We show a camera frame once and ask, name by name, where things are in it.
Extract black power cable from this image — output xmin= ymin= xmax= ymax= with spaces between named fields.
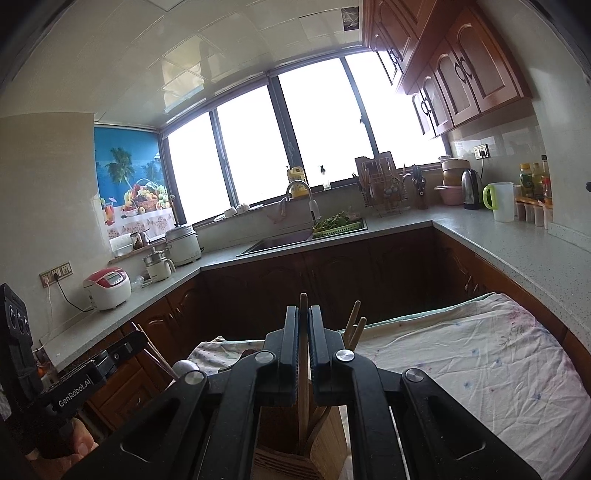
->
xmin=44 ymin=276 xmax=94 ymax=315

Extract wooden utensil holder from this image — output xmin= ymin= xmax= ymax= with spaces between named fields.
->
xmin=252 ymin=405 xmax=350 ymax=480

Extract steel electric kettle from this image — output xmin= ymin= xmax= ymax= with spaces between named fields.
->
xmin=461 ymin=169 xmax=485 ymax=211

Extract white spice jar set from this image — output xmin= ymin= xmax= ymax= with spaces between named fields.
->
xmin=516 ymin=198 xmax=553 ymax=230

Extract kitchen sink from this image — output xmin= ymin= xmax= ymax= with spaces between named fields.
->
xmin=236 ymin=229 xmax=370 ymax=258

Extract wooden upper cabinets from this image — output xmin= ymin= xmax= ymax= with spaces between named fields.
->
xmin=359 ymin=0 xmax=535 ymax=140

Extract white steamer pot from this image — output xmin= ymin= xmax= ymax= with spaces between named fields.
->
xmin=165 ymin=224 xmax=204 ymax=267

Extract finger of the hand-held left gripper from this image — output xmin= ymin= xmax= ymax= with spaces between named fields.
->
xmin=95 ymin=330 xmax=149 ymax=376

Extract curved kitchen faucet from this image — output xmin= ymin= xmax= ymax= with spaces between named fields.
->
xmin=279 ymin=181 xmax=322 ymax=228

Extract white floral tablecloth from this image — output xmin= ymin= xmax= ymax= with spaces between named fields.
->
xmin=187 ymin=292 xmax=588 ymax=480

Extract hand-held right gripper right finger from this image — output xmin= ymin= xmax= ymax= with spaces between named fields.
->
xmin=308 ymin=305 xmax=541 ymax=480

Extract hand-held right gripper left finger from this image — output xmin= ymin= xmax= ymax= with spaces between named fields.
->
xmin=62 ymin=305 xmax=301 ymax=480

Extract tropical fruit wall poster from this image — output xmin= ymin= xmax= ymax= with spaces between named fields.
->
xmin=94 ymin=127 xmax=179 ymax=241

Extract knife and scissors holder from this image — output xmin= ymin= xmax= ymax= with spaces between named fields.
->
xmin=410 ymin=165 xmax=430 ymax=210

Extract small white electric pot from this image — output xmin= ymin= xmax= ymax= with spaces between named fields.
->
xmin=141 ymin=249 xmax=177 ymax=282

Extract white pitcher green handle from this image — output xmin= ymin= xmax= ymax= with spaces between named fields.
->
xmin=482 ymin=182 xmax=516 ymax=223

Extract person's left hand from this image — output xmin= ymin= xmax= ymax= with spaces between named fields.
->
xmin=25 ymin=416 xmax=100 ymax=480

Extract beige lidded pot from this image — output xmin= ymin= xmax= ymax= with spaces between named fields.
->
xmin=440 ymin=158 xmax=472 ymax=188

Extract kitchen window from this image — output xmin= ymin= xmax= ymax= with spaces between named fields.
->
xmin=158 ymin=50 xmax=447 ymax=223

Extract wire dish rack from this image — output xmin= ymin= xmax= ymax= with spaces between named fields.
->
xmin=354 ymin=154 xmax=412 ymax=218

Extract red and white rice cooker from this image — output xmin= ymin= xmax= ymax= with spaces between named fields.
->
xmin=82 ymin=268 xmax=131 ymax=311

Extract green colander with vegetables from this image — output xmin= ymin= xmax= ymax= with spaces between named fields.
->
xmin=312 ymin=212 xmax=365 ymax=239

